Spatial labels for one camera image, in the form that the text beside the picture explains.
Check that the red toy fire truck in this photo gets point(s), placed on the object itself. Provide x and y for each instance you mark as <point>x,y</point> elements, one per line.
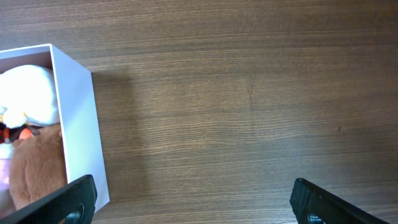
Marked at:
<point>4,134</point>

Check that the pink white toy figure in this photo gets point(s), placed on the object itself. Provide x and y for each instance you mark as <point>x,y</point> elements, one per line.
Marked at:
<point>6,155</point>

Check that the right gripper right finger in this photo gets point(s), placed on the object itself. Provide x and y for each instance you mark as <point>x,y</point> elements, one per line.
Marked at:
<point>313,204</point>

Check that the white pink-lined cardboard box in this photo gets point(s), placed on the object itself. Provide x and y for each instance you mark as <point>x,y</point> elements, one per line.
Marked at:
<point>78,114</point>

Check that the white yellow plush duck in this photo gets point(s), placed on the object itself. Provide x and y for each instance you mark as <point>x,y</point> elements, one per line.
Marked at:
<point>29,96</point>

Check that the brown plush toy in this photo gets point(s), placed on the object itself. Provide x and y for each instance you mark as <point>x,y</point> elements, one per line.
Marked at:
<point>37,166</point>

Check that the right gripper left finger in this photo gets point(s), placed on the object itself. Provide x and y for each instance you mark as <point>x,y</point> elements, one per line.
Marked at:
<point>73,203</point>

